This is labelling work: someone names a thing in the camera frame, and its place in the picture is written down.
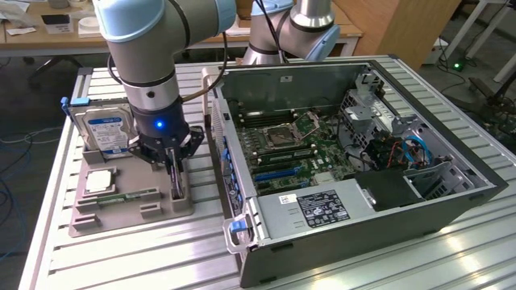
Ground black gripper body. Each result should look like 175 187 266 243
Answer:
132 101 195 158

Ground green expansion card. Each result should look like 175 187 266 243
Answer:
166 147 187 201

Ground grey parts rack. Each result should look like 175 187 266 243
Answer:
68 144 195 239

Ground hard disk blue label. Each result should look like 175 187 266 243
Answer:
82 107 134 160

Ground silver CPU chip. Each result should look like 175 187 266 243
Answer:
84 171 114 192

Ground green RAM stick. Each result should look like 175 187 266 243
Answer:
79 189 156 204
258 149 316 166

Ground CPU socket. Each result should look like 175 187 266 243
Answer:
262 125 303 149

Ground hard drive with blue label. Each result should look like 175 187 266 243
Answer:
60 95 132 152

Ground metal socket cover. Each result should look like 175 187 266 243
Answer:
292 111 323 137

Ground green motherboard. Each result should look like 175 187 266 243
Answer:
234 108 358 196

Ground grey power supply unit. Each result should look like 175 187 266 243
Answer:
246 178 379 240

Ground black chair base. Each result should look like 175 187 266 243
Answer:
24 56 84 89

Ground white round container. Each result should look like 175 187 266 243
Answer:
78 16 104 39

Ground stack of white papers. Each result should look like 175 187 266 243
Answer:
228 11 254 37

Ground wooden desk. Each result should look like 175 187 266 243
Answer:
0 0 364 66

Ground white box black lid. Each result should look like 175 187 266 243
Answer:
40 14 76 34

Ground perforated silver disk bay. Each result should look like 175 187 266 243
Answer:
338 89 419 137

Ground small cardboard box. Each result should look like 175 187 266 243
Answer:
236 0 254 19

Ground clear plastic bag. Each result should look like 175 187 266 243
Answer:
0 1 32 25

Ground black open PC case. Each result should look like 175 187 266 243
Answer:
200 59 510 289

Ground silver slanted disk bay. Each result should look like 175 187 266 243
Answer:
403 159 483 202

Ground wooden cabinet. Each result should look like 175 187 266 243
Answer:
354 0 463 70

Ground black floor equipment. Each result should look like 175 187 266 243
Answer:
467 77 516 134

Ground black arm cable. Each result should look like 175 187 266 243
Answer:
179 29 230 102

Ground blue floor cable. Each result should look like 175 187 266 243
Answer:
0 132 36 260

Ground blue data wire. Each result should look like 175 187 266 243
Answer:
403 135 436 167

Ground white desk frame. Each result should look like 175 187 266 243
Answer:
442 0 516 83

